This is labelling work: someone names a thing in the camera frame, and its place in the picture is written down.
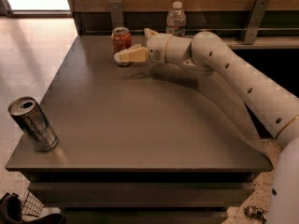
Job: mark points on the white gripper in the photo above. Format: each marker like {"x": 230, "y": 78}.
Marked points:
{"x": 158, "y": 48}

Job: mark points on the red coke can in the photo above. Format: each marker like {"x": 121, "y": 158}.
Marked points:
{"x": 121, "y": 39}

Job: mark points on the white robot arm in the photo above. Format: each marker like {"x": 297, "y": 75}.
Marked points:
{"x": 276, "y": 108}

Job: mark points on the silver redbull can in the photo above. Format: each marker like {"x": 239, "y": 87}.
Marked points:
{"x": 32, "y": 120}

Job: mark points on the clear plastic water bottle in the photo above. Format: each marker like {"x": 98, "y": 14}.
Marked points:
{"x": 176, "y": 20}

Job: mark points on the grey cabinet with drawers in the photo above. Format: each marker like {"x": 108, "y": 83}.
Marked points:
{"x": 141, "y": 145}

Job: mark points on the black striped cylinder on floor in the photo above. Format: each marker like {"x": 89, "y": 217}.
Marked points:
{"x": 256, "y": 213}

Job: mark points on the left metal wall bracket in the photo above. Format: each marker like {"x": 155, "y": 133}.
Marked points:
{"x": 116, "y": 13}

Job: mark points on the metal wall bracket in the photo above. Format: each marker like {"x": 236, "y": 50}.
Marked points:
{"x": 116, "y": 13}
{"x": 250, "y": 32}

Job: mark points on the right metal wall bracket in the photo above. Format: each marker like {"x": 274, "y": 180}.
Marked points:
{"x": 250, "y": 32}

